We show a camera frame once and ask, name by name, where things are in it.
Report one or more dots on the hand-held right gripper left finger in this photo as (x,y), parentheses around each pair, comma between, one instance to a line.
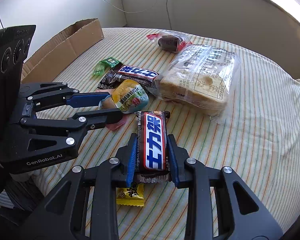
(131,160)

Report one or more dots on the striped bed sheet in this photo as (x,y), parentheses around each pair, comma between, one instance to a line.
(240,155)

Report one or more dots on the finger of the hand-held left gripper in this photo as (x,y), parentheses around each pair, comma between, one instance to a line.
(90,98)
(102,118)

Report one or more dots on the brown chocolate bar blue label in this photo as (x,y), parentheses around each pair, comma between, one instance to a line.
(153,142)
(137,73)

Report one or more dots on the green wrapped candy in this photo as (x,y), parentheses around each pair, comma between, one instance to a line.
(110,62)

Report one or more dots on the sliced bread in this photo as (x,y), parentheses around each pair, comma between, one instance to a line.
(197,80)

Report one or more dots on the red snack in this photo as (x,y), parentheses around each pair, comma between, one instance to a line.
(115,126)

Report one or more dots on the striped grey cloth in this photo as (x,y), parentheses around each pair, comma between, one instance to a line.
(17,195)

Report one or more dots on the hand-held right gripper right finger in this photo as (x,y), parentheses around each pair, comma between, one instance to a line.
(173,165)

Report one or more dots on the brown cardboard box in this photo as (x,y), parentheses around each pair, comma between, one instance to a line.
(65,47)

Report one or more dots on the yellow-teal pastry packet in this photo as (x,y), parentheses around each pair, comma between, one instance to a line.
(130,95)

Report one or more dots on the dark cake in clear wrapper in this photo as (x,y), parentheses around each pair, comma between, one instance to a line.
(168,42)

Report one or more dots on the yellow candy packet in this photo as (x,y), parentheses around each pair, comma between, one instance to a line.
(130,196)

